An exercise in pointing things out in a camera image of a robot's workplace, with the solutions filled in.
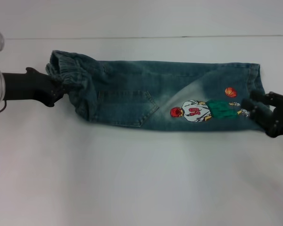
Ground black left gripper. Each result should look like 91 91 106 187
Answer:
1 67 70 108

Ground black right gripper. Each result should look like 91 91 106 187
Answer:
240 90 283 138

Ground blue denim shorts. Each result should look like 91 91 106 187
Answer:
45 49 274 134

